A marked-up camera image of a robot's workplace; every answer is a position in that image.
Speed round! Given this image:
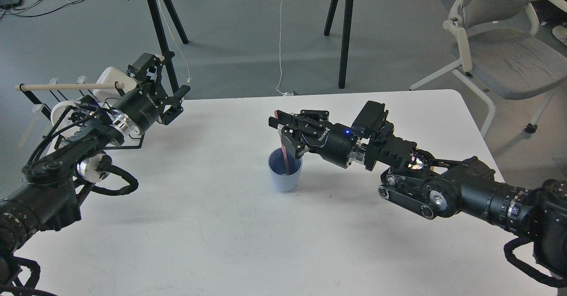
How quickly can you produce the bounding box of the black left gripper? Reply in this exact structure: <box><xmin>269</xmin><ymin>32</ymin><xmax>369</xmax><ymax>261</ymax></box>
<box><xmin>111</xmin><ymin>51</ymin><xmax>190</xmax><ymax>135</ymax></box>

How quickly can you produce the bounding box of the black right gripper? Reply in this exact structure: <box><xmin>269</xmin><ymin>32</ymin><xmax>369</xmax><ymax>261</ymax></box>
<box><xmin>268</xmin><ymin>109</ymin><xmax>359</xmax><ymax>168</ymax></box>

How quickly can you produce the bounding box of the pink chopstick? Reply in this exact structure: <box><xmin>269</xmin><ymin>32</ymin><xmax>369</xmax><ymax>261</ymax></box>
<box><xmin>278</xmin><ymin>127</ymin><xmax>291</xmax><ymax>175</ymax></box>

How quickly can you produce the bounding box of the blue plastic cup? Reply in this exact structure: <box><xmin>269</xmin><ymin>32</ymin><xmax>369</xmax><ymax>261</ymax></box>
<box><xmin>268</xmin><ymin>148</ymin><xmax>303</xmax><ymax>193</ymax></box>

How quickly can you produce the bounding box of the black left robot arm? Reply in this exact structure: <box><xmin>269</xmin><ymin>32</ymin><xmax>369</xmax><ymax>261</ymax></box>
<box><xmin>0</xmin><ymin>51</ymin><xmax>190</xmax><ymax>296</ymax></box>

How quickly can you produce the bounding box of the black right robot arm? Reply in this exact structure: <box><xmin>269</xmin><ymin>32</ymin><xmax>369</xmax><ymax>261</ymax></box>
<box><xmin>268</xmin><ymin>101</ymin><xmax>567</xmax><ymax>288</ymax></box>

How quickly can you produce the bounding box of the white cup on rack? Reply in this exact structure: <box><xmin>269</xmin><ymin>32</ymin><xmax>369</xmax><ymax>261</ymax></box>
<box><xmin>92</xmin><ymin>66</ymin><xmax>136</xmax><ymax>103</ymax></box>

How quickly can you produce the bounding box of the wooden rack dowel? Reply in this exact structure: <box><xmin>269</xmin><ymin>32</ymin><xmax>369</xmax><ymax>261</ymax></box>
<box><xmin>15</xmin><ymin>82</ymin><xmax>125</xmax><ymax>92</ymax></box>

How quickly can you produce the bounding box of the grey office chair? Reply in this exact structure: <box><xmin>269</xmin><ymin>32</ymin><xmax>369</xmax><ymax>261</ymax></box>
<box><xmin>410</xmin><ymin>0</ymin><xmax>566</xmax><ymax>135</ymax></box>

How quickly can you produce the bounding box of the cream hanging cable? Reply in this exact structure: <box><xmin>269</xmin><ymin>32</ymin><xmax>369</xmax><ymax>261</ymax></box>
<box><xmin>153</xmin><ymin>0</ymin><xmax>193</xmax><ymax>84</ymax></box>

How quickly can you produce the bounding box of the white hanging cable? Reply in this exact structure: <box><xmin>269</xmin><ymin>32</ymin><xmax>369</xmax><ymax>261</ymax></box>
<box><xmin>276</xmin><ymin>0</ymin><xmax>300</xmax><ymax>97</ymax></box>

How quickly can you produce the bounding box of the black wire dish rack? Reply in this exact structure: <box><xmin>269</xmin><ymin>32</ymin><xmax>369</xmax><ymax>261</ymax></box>
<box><xmin>16</xmin><ymin>78</ymin><xmax>163</xmax><ymax>159</ymax></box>

